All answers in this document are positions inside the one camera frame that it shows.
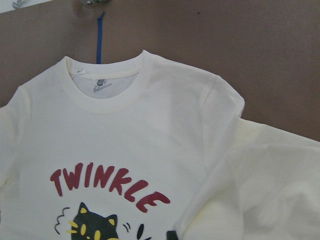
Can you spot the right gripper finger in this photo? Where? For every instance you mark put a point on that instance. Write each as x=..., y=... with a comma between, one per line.
x=171, y=233

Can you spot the cream long-sleeve cat shirt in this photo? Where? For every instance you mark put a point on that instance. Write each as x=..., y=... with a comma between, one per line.
x=123, y=151

